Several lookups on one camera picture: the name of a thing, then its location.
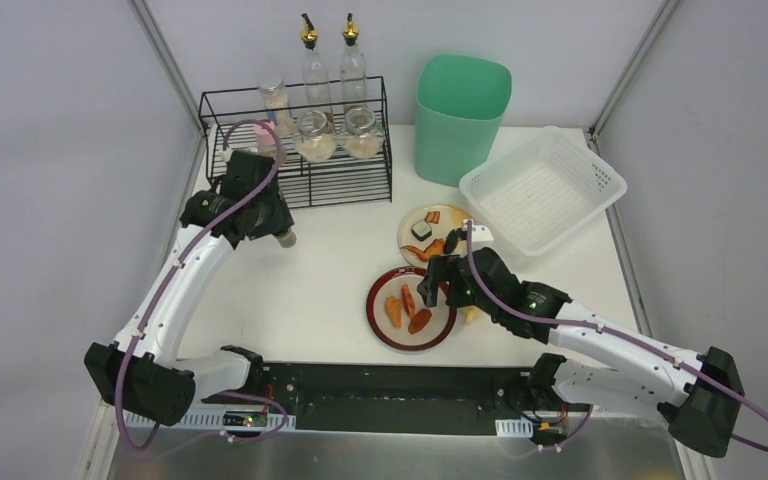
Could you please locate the pink cap spice jar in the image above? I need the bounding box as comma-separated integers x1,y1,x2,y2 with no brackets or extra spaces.
253,119,282,161

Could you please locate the red food piece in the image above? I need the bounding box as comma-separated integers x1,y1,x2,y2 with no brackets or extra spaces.
400,284,416,318

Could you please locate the silver lid bead jar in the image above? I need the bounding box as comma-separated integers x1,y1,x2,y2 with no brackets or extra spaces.
257,75,295,137

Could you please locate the glass rice jar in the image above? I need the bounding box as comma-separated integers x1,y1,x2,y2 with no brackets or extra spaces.
294,110,337,163
343,106,384,160

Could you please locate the black cap spice jar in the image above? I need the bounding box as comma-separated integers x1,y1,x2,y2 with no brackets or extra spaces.
274,228,297,249

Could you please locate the glass oil bottle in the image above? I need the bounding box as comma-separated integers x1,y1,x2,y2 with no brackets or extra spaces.
300,13,333,121
339,13,367,112

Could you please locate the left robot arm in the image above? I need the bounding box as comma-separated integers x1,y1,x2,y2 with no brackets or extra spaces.
84,150,294,427

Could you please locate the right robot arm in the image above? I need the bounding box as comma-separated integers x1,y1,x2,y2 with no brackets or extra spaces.
417,248,744,458

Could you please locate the yellow food piece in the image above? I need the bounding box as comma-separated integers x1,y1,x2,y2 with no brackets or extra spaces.
461,306,482,326

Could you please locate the fried chicken wing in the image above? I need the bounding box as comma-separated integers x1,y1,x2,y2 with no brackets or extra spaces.
401,238,445,263

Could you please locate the red rimmed plate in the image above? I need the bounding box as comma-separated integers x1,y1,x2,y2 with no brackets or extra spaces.
365,267,457,352

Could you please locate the black spiky sea cucumber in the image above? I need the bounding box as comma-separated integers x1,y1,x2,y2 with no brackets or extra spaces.
443,229,464,255

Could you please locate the sushi roll piece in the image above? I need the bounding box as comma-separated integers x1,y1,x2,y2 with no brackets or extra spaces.
410,220,433,242

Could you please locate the brown fried piece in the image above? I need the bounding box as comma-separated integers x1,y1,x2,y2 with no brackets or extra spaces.
408,309,433,335

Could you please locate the small orange food piece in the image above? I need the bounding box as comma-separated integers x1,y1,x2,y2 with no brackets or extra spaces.
424,211,441,224

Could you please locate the cream floral plate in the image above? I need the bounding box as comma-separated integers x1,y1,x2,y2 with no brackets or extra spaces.
397,204,471,268

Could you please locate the orange fried nugget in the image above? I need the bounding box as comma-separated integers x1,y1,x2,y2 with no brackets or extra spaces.
384,296,403,329

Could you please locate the white plastic basket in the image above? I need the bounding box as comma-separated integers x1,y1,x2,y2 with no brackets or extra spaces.
459,126,628,258

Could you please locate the green trash bin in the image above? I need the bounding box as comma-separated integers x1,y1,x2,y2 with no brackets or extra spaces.
414,53,512,186

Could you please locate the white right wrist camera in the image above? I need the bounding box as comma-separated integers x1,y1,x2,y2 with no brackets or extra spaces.
462,219,494,248

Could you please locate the black wire rack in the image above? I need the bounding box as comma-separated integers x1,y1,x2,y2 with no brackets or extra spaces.
199,75,393,209

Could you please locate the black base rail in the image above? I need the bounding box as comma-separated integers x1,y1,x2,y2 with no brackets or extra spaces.
201,360,597,437

